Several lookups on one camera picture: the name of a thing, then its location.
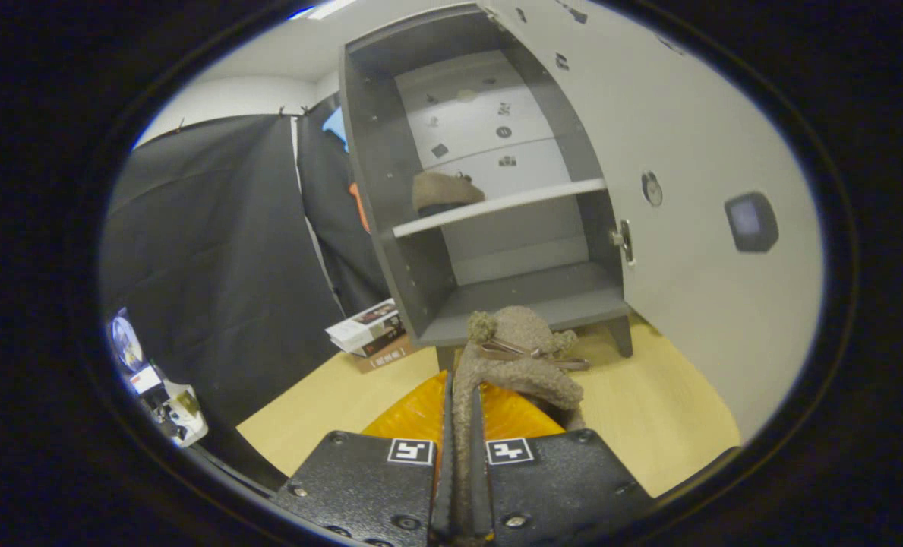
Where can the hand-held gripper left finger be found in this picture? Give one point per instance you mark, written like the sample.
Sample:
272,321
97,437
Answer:
443,494

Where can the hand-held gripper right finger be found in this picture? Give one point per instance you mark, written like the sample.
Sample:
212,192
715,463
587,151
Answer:
481,501

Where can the brown fluffy shoe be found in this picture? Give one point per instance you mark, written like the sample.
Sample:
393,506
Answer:
443,190
519,327

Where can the beige shoe cabinet door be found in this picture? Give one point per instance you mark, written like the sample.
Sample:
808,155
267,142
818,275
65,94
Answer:
709,319

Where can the grey shoe cabinet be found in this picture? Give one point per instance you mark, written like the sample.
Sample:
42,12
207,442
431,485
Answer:
390,152

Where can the white cabinet shelf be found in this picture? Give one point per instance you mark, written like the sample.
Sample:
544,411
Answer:
497,205

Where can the silver door hinge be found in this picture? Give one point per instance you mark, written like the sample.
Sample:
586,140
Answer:
624,241

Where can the brown cardboard box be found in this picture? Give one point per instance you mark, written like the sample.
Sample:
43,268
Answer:
390,355

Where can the light wooden floor board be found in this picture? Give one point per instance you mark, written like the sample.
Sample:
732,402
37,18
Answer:
648,425

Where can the white book stack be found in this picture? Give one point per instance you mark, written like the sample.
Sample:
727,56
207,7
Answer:
360,327

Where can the black backdrop cloth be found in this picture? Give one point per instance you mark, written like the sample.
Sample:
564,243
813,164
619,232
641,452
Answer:
216,266

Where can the long ceiling light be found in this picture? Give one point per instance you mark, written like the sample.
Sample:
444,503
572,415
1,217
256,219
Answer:
329,7

